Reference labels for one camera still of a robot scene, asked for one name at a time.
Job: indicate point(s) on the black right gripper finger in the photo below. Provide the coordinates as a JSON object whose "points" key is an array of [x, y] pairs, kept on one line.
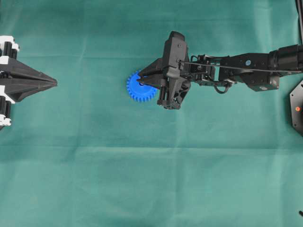
{"points": [[156, 81], [154, 69]]}

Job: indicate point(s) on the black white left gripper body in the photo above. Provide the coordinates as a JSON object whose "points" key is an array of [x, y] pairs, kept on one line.
{"points": [[8, 49]]}

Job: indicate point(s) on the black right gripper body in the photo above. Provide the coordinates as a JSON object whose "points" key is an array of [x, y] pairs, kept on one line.
{"points": [[174, 55]]}

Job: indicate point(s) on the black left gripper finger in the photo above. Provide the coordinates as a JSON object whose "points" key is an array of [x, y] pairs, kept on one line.
{"points": [[15, 90], [16, 68]]}

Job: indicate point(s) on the blue plastic gear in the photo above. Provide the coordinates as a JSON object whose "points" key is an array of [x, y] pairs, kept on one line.
{"points": [[137, 91]]}

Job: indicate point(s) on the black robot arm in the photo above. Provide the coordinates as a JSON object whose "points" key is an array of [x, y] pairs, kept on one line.
{"points": [[259, 71]]}

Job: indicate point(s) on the green table cloth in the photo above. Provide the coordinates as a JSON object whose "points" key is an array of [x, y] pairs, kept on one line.
{"points": [[84, 154]]}

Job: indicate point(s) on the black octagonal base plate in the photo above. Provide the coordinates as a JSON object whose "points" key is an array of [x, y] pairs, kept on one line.
{"points": [[296, 105]]}

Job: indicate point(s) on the black aluminium frame rail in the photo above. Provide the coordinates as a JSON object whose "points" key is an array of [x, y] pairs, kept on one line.
{"points": [[299, 7]]}

